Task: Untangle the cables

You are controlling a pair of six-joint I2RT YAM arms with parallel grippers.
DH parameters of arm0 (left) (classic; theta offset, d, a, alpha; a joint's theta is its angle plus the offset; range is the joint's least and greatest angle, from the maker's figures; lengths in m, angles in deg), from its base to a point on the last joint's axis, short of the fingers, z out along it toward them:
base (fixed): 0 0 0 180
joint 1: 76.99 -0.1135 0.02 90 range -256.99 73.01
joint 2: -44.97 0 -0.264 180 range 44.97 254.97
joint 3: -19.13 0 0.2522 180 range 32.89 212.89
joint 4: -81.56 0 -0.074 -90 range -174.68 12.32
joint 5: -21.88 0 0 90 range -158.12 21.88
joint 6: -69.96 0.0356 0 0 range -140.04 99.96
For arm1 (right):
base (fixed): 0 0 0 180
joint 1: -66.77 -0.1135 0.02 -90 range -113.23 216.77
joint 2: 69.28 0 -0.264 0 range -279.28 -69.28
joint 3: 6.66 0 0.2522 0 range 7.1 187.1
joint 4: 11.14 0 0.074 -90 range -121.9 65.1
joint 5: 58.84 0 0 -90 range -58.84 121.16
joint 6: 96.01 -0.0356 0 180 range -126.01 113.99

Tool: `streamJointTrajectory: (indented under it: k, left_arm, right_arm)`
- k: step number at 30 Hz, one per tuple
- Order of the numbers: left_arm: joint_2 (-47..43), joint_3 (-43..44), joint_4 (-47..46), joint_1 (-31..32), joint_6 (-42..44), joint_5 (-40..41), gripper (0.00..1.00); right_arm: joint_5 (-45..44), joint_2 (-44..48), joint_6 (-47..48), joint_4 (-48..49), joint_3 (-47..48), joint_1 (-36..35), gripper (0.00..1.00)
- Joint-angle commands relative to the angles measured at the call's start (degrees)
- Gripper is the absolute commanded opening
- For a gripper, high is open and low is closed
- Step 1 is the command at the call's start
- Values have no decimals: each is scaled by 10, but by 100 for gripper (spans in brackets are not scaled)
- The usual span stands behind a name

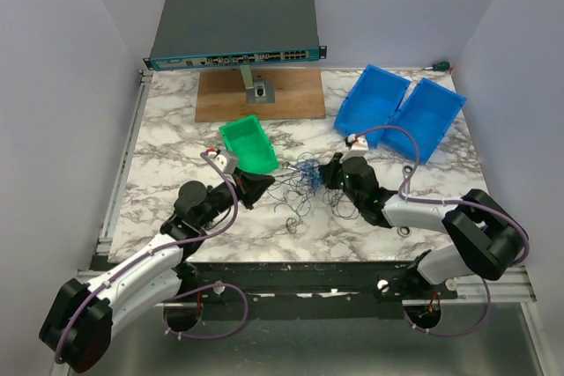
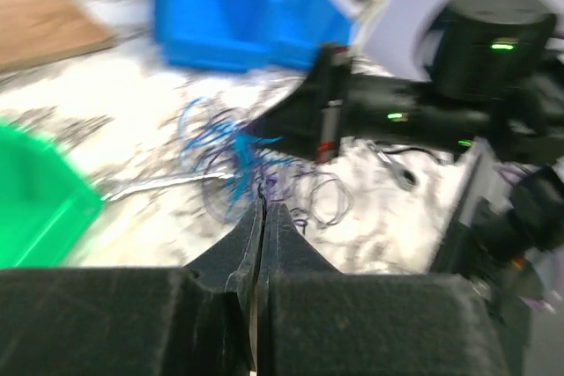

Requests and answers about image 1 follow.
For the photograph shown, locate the silver combination wrench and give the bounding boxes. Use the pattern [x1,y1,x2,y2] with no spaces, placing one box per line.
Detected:
[282,162,300,172]

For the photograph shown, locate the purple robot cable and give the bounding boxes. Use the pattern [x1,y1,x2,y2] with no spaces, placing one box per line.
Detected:
[347,125,530,337]
[52,151,250,365]

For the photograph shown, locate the blue plastic bin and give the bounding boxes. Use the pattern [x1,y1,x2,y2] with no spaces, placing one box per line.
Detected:
[390,78,466,164]
[333,64,411,136]

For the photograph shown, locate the green handled screwdriver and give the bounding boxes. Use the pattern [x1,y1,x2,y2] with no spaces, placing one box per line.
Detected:
[423,61,453,72]

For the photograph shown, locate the wooden base board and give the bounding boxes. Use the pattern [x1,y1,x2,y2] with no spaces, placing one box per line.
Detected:
[195,69,326,122]

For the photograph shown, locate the blue cable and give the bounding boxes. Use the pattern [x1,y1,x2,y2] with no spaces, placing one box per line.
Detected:
[290,153,330,195]

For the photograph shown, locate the right blue plastic bin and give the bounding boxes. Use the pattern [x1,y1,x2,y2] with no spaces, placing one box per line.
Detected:
[390,78,466,164]

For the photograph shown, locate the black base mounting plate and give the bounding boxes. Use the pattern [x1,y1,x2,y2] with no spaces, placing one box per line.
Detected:
[161,261,457,325]

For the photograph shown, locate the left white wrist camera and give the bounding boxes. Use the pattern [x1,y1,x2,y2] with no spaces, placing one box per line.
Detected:
[206,148,239,175]

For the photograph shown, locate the aluminium frame rail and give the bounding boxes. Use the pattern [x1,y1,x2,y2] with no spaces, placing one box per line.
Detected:
[70,266,538,306]

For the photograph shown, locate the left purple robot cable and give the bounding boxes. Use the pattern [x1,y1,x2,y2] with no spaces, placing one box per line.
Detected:
[52,151,250,365]

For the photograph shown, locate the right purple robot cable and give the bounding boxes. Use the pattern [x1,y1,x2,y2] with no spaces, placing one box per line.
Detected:
[347,125,530,337]

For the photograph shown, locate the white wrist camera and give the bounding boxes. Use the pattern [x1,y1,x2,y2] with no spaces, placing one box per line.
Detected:
[343,134,369,160]
[206,148,239,175]

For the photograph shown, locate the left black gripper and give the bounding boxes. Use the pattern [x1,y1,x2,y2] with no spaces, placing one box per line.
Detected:
[197,166,274,227]

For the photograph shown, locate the silver ratchet wrench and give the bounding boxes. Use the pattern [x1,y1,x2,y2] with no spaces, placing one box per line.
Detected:
[397,165,413,238]

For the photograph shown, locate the grey network switch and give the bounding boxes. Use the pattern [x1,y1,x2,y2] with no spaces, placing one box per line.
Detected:
[144,0,327,71]

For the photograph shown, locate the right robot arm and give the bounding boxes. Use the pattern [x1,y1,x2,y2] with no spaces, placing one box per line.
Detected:
[319,153,530,299]

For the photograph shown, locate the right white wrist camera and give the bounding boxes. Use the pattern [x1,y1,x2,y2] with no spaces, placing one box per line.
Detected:
[343,134,369,160]

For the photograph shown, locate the grey metal stand bracket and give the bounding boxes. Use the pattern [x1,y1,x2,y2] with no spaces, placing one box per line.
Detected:
[240,64,275,105]

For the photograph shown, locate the black cable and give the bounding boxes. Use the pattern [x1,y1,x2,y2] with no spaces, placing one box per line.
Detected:
[268,153,360,234]

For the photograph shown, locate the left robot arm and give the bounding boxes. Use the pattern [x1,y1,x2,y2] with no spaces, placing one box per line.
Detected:
[39,169,275,372]

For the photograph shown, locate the left blue plastic bin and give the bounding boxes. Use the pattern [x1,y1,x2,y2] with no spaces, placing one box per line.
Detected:
[333,64,411,136]

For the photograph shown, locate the green plastic bin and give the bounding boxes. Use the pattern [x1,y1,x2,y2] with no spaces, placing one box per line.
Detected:
[219,115,278,174]

